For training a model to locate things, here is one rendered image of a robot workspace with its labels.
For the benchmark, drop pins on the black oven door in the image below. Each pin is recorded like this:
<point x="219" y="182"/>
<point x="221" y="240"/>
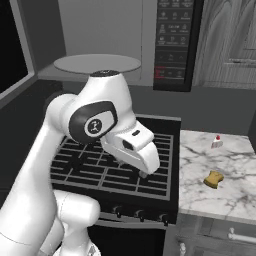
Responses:
<point x="126" y="241"/>

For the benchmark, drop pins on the grey wooden cupboard door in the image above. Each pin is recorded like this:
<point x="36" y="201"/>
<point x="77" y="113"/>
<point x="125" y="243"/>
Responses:
<point x="226" y="40"/>

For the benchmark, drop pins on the black stove knob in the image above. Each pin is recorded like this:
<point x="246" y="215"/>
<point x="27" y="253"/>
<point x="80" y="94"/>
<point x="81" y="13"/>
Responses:
<point x="163" y="217"/>
<point x="117" y="210"/>
<point x="140" y="213"/>

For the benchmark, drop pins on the black microwave door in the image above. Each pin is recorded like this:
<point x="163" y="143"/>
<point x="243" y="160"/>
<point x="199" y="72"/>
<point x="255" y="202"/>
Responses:
<point x="11" y="46"/>

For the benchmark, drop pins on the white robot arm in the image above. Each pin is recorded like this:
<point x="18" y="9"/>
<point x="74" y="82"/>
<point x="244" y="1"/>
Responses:
<point x="33" y="186"/>

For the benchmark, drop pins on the yellow brown sponge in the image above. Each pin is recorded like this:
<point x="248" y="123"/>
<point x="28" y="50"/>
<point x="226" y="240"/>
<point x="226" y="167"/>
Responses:
<point x="213" y="179"/>

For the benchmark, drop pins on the black microwave oven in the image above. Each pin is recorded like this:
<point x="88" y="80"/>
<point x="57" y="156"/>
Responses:
<point x="133" y="36"/>

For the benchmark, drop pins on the grey round turntable plate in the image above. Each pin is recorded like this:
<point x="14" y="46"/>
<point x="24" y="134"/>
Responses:
<point x="96" y="63"/>

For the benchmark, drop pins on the grey lower cupboard door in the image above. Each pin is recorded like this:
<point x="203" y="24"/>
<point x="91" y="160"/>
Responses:
<point x="213" y="250"/>

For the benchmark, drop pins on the black stove with grates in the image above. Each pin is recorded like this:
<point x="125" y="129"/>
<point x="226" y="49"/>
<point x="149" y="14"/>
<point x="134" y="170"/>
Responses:
<point x="100" y="180"/>

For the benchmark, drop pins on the grey drawer front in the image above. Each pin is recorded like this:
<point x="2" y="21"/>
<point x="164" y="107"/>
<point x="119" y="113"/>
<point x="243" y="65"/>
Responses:
<point x="216" y="230"/>

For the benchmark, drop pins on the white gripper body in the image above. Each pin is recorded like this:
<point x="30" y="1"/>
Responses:
<point x="140" y="159"/>

